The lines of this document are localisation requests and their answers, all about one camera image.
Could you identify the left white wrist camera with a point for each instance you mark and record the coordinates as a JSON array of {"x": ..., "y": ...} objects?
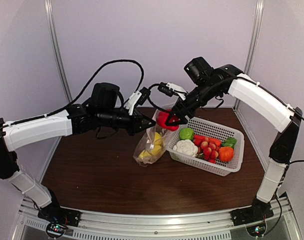
[{"x": 137, "y": 98}]

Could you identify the red bell pepper toy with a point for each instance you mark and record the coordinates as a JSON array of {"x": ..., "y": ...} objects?
[{"x": 164, "y": 120}]

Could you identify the left aluminium frame post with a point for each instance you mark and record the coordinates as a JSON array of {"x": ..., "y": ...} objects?
[{"x": 56, "y": 50}]

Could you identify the right aluminium frame post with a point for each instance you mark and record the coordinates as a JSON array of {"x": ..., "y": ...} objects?
[{"x": 257, "y": 24}]

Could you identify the yellow lemon toy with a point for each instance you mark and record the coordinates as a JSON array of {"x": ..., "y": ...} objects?
[{"x": 158, "y": 142}]

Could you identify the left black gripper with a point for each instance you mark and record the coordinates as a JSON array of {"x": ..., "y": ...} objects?
[{"x": 135, "y": 125}]

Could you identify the red lychee bunch toy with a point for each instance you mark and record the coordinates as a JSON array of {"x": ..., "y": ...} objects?
[{"x": 207, "y": 151}]

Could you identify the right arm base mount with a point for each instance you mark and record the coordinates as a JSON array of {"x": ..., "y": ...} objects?
[{"x": 253, "y": 218}]

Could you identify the orange carrot toy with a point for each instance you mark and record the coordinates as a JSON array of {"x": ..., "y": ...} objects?
[{"x": 217, "y": 142}]

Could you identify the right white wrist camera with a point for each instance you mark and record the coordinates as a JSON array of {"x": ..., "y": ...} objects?
[{"x": 171, "y": 89}]

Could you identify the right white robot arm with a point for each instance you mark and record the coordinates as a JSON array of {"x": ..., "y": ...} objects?
[{"x": 215, "y": 82}]

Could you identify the aluminium frame post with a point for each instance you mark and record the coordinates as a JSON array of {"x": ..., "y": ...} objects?
[
  {"x": 56, "y": 50},
  {"x": 257, "y": 24}
]

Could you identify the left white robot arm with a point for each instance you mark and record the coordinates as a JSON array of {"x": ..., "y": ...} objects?
[{"x": 73, "y": 120}]

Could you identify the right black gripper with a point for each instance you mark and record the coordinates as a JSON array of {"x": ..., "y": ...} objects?
[{"x": 176, "y": 109}]

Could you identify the clear dotted zip bag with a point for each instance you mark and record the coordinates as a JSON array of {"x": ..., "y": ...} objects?
[{"x": 146, "y": 142}]

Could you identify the green apple toy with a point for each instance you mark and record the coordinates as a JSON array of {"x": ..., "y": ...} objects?
[{"x": 186, "y": 133}]

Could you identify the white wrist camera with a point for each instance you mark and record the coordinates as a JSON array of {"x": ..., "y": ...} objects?
[
  {"x": 171, "y": 89},
  {"x": 137, "y": 98}
]

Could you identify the curved aluminium front rail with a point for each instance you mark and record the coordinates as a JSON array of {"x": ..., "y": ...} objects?
[{"x": 213, "y": 225}]

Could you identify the white plastic basket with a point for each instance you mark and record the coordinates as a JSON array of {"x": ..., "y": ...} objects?
[{"x": 210, "y": 129}]

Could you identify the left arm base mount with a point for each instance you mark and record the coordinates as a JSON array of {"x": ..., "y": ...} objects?
[{"x": 59, "y": 220}]

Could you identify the white cauliflower toy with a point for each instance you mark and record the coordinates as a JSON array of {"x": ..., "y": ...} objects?
[{"x": 186, "y": 147}]

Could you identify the green leafy vegetable toy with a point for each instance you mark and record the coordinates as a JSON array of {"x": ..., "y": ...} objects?
[{"x": 229, "y": 142}]

